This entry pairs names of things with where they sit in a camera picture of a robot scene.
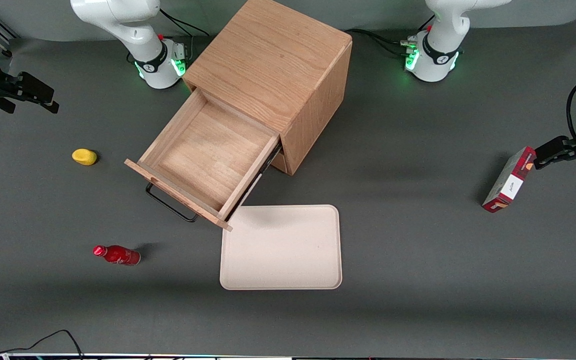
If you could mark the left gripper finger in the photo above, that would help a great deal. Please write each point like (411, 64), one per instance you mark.
(562, 146)
(541, 161)

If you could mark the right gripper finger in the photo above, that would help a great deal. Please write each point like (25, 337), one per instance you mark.
(35, 86)
(52, 105)

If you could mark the wooden drawer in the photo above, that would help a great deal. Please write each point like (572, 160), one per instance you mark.
(208, 150)

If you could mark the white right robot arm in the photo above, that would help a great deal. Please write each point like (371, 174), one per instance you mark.
(133, 35)

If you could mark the red and white box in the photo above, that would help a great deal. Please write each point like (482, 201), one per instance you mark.
(510, 182)

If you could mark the yellow lemon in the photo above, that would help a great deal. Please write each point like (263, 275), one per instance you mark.
(84, 157)

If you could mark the red bottle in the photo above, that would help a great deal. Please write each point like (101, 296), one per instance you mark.
(120, 255)

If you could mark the wooden cabinet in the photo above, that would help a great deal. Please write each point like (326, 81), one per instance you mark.
(268, 55)

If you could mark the beige rectangular tray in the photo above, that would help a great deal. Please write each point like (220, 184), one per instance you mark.
(283, 250)

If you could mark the black drawer slide rail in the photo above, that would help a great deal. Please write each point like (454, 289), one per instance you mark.
(255, 177)

